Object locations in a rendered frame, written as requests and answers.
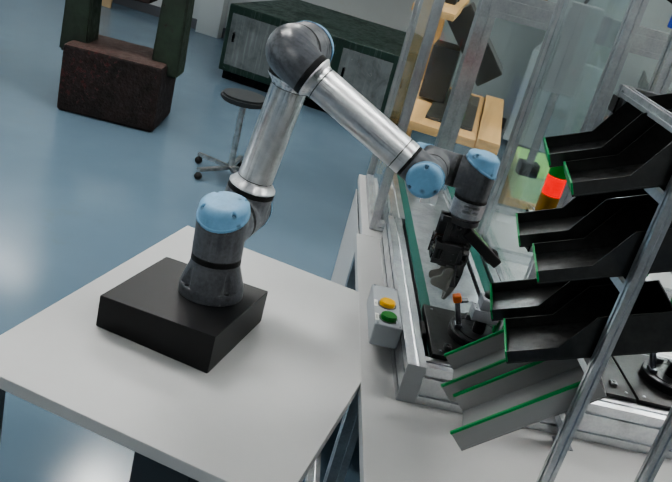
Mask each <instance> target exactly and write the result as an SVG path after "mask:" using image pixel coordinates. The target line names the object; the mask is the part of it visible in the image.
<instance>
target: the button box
mask: <svg viewBox="0 0 672 482"><path fill-rule="evenodd" d="M384 297H387V298H390V299H392V300H394V301H395V303H396V305H395V308H393V309H388V308H385V307H383V306H381V305H380V299H381V298H384ZM383 311H391V312H393V313H395V314H396V315H397V321H396V322H394V323H390V322H386V321H384V320H383V319H382V318H381V313H382V312H383ZM367 317H368V337H369V344H373V345H378V346H382V347H387V348H391V349H397V346H398V343H399V340H400V337H401V333H402V330H403V328H402V320H401V313H400V305H399V298H398V290H397V289H393V288H388V287H384V286H380V285H376V284H372V287H371V290H370V293H369V297H368V300H367Z"/></svg>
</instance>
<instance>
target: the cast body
mask: <svg viewBox="0 0 672 482"><path fill-rule="evenodd" d="M469 314H470V317H471V320H474V321H478V322H482V323H487V324H491V325H497V323H499V321H492V320H491V314H490V291H486V292H481V293H480V296H479V299H478V302H474V301H472V304H471V306H470V309H469Z"/></svg>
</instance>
